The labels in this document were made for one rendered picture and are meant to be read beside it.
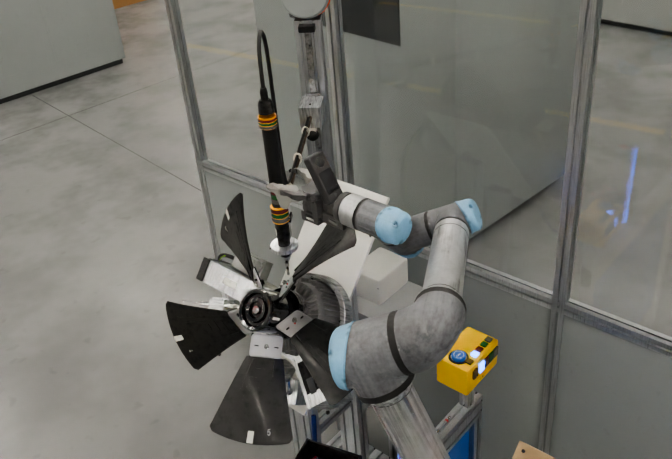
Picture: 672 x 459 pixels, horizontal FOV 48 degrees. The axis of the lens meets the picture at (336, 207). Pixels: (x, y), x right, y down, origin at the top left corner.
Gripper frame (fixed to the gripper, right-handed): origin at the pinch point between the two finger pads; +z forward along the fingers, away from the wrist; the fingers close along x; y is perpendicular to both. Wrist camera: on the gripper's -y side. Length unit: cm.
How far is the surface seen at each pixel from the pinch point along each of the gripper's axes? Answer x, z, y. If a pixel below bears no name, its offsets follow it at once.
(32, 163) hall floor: 112, 400, 165
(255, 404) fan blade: -17, 4, 64
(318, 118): 48, 33, 12
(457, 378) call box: 21, -36, 62
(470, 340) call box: 32, -33, 58
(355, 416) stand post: 31, 12, 116
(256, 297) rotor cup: -3.6, 12.7, 40.1
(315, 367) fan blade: -8, -12, 49
